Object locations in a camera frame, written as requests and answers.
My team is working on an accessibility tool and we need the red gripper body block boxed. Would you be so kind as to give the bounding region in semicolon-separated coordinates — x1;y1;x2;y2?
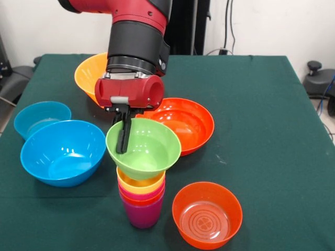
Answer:
94;74;165;110

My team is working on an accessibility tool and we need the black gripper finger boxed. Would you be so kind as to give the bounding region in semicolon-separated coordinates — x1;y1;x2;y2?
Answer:
116;109;132;155
111;111;124;126

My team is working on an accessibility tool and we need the green plastic bowl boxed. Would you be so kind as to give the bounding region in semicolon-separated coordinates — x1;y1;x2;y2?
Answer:
105;118;182;181

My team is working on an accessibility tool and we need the large orange plastic bowl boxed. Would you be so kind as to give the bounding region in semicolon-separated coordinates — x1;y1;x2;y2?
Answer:
74;52;109;108

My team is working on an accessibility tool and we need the yellow plastic cup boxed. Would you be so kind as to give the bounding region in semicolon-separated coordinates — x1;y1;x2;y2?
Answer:
116;166;166;196

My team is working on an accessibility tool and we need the magenta-red plastic cup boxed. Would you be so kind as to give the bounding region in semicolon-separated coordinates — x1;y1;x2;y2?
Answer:
117;180;166;201

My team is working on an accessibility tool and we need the large blue plastic bowl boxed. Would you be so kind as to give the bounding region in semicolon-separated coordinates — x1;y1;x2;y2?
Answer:
20;120;107;188

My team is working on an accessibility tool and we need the orange-red plastic cup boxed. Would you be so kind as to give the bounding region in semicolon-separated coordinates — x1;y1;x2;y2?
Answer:
118;188;165;207

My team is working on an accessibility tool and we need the small blue plastic bowl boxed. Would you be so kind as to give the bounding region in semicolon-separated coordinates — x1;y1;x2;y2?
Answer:
13;101;72;141

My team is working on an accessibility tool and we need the wide orange-red shallow bowl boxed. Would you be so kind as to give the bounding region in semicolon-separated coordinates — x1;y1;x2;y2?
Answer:
142;97;215;157

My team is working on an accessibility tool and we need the purple plastic cup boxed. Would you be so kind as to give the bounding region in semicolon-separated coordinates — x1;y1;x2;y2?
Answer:
119;195;165;229

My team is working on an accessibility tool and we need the small orange-red ringed bowl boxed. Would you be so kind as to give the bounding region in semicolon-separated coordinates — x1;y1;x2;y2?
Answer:
172;181;243;250

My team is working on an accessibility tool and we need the black rounded floor base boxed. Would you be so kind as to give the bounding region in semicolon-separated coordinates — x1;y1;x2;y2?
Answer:
0;65;35;104
303;61;335;117

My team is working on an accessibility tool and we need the dark green table cloth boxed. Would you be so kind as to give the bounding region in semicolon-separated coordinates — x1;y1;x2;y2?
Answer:
0;53;335;251

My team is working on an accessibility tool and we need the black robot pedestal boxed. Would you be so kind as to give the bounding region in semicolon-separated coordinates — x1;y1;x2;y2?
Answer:
164;0;213;56

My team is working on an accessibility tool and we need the black wall cable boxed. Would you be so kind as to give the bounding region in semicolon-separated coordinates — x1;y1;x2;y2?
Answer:
224;0;236;54

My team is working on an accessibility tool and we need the blue cable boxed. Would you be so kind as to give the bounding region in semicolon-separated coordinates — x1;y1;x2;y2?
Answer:
316;75;335;116

